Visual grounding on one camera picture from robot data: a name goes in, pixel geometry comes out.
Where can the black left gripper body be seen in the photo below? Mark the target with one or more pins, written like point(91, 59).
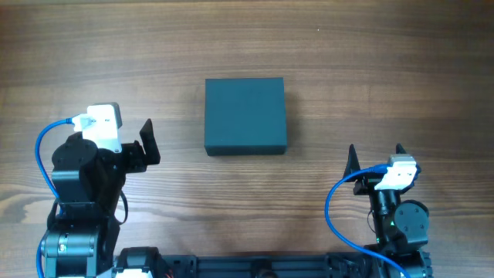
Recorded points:
point(136, 155)

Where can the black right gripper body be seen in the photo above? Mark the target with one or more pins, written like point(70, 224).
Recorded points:
point(367, 184)

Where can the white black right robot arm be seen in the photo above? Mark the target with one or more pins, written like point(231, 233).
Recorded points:
point(401, 227)

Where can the dark green box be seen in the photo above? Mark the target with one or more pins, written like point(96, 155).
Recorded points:
point(245, 116)

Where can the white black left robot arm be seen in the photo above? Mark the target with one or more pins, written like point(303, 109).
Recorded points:
point(87, 182)

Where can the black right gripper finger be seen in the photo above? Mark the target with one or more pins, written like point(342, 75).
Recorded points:
point(352, 165)
point(400, 150)

